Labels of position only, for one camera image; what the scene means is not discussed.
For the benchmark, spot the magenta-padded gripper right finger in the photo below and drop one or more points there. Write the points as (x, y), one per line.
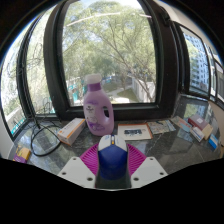
(143, 168)

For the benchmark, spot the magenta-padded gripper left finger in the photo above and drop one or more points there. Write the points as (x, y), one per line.
(83, 166)

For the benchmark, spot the blue and white computer mouse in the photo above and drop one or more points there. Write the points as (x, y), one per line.
(112, 160)

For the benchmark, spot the orange-edged picture card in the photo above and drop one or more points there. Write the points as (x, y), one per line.
(134, 132)

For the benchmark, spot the orange and white box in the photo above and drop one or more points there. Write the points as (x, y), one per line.
(70, 131)

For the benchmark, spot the pale printed leaflet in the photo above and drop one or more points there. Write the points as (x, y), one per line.
(160, 127)

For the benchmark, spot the purple detergent bottle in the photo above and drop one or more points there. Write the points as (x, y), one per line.
(97, 110)

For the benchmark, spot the small white box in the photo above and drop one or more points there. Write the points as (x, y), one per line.
(197, 134)

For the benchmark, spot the small blue box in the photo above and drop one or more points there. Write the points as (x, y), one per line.
(213, 141)

